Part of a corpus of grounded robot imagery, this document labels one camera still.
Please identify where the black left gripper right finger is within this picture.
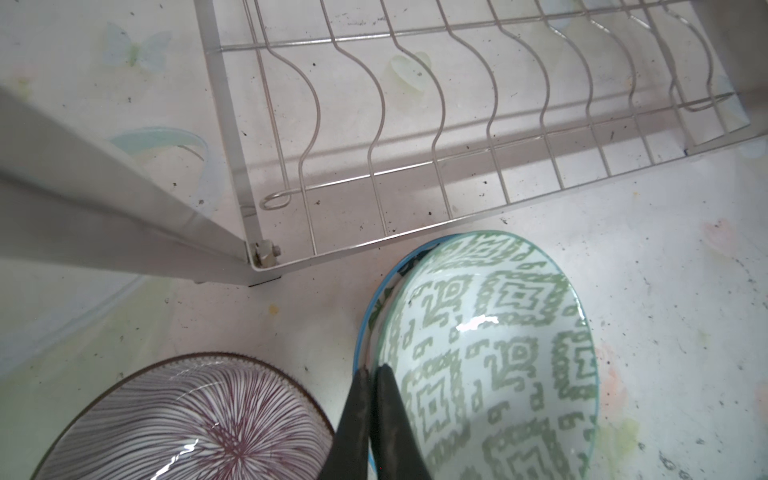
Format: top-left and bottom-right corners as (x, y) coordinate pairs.
(373, 365), (431, 480)

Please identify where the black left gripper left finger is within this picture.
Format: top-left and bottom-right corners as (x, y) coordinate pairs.
(317, 368), (373, 480)

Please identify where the green geometric pattern bowl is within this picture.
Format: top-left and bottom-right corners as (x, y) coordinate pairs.
(354, 230), (599, 479)

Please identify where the stainless steel dish rack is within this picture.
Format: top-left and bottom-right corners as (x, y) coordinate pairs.
(1, 1), (767, 285)

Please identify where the purple striped bowl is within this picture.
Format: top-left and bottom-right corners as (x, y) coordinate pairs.
(32, 352), (334, 479)

